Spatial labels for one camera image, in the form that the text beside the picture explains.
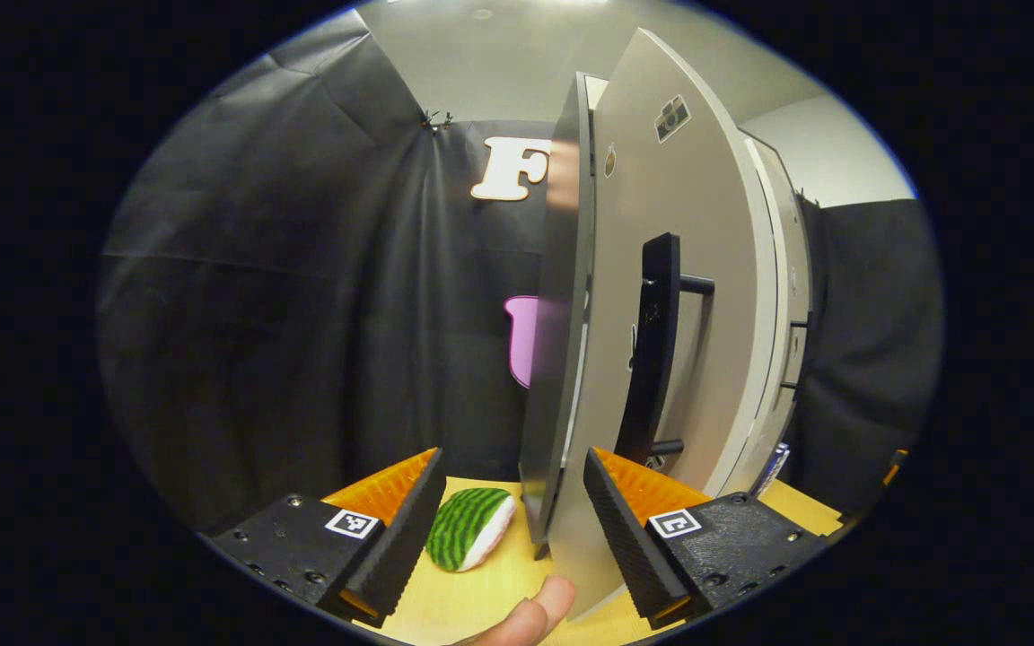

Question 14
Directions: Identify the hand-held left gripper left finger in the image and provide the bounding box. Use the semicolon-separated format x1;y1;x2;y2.
208;447;449;631

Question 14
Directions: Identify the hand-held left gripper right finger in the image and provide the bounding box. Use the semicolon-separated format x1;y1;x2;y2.
581;447;829;632

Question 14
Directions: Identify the shoe cabinet door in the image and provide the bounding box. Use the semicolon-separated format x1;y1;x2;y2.
773;148;817;472
516;27;780;623

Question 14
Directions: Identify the green watermelon plush toy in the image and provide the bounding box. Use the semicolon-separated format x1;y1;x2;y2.
425;486;519;574

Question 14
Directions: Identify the black backdrop cloth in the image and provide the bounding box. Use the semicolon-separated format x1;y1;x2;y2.
790;197;945;523
93;9;574;541

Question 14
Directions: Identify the black door handle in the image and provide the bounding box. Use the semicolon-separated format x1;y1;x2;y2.
615;231;716;468
780;318;812;392

